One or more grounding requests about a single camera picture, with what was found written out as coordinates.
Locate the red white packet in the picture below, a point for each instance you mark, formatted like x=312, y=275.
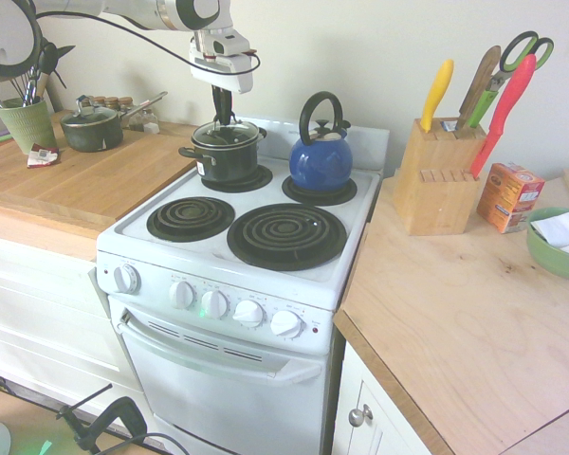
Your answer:
x=42, y=156

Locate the green black scissors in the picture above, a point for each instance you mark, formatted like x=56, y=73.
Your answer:
x=514, y=54

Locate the small blue white tag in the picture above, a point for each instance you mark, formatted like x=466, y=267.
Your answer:
x=449, y=125

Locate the black spatula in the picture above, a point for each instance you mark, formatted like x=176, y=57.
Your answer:
x=52, y=57

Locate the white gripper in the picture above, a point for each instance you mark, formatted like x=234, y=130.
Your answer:
x=223, y=73

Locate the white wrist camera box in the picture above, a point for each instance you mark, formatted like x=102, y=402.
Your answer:
x=230, y=43

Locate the black cooking pot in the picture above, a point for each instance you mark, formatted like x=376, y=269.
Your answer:
x=227, y=163

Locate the white stove knob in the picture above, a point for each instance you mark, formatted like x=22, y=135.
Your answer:
x=182, y=295
x=214, y=304
x=125, y=279
x=286, y=324
x=248, y=314

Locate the white paper in bowl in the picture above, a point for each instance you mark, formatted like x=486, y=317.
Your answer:
x=562, y=227

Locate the green ribbed utensil cup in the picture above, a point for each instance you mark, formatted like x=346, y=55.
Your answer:
x=26, y=128

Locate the glass saucepan lid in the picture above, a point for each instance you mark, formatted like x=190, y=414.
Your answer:
x=89, y=116

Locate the white drawer cabinet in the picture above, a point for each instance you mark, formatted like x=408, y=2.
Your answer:
x=38, y=308

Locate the green bowl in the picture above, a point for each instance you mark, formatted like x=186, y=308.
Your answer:
x=550, y=260

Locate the glass salt shaker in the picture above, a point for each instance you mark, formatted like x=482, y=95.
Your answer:
x=149, y=121

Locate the orange baking soda box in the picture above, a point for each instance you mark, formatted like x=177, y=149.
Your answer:
x=509, y=196

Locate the wooden knife block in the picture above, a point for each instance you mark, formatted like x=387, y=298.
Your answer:
x=431, y=189

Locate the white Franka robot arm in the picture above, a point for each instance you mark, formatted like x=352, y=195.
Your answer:
x=123, y=9

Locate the white cabinet with knob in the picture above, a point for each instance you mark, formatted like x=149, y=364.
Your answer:
x=360, y=393

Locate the large coil burner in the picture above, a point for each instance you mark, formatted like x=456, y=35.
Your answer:
x=287, y=237

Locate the glass pot lid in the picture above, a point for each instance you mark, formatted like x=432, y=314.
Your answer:
x=225, y=135

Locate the black clamp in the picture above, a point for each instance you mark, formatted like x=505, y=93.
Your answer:
x=99, y=417

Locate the dark green saucepan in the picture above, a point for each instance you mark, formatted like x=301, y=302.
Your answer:
x=92, y=137

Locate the small coil burner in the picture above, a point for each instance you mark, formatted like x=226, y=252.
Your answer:
x=263, y=177
x=189, y=218
x=343, y=194

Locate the spice jar brown cap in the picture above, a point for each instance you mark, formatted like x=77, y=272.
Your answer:
x=99, y=102
x=112, y=102
x=126, y=104

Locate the silver cabinet knob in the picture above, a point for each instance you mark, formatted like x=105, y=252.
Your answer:
x=359, y=416

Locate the metal whisk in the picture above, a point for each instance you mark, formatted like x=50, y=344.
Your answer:
x=26, y=87

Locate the glass pepper shaker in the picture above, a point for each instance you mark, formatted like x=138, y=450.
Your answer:
x=135, y=122

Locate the white electric stove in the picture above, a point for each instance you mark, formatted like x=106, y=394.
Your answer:
x=218, y=379

